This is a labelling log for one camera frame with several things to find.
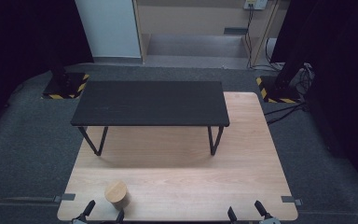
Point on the black curtain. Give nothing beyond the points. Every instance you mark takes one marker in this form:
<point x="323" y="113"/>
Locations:
<point x="338" y="77"/>
<point x="24" y="40"/>

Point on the round wooden cylinder block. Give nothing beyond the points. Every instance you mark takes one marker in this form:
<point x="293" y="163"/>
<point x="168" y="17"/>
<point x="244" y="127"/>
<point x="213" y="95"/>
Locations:
<point x="116" y="192"/>

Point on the white panel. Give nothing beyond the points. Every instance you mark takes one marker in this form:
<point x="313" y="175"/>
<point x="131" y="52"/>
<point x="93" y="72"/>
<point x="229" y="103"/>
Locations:
<point x="108" y="28"/>

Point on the black low shelf table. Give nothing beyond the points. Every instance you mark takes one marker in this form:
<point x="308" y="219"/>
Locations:
<point x="149" y="103"/>

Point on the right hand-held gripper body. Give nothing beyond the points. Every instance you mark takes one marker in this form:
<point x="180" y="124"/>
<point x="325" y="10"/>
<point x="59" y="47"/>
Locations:
<point x="270" y="221"/>

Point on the grey table edge bracket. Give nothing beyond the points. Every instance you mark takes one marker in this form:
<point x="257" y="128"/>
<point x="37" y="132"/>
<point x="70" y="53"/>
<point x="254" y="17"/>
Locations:
<point x="290" y="200"/>
<point x="64" y="197"/>

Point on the stand base with hazard tape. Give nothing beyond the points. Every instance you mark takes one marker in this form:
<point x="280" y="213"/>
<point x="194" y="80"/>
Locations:
<point x="64" y="87"/>
<point x="276" y="93"/>

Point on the white wall power socket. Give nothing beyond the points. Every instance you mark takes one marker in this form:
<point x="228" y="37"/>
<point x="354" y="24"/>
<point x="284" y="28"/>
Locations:
<point x="256" y="3"/>

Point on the grey label strip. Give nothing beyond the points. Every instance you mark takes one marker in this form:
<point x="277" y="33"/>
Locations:
<point x="235" y="31"/>

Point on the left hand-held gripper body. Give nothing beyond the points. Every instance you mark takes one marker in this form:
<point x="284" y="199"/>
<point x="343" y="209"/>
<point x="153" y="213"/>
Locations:
<point x="79" y="221"/>

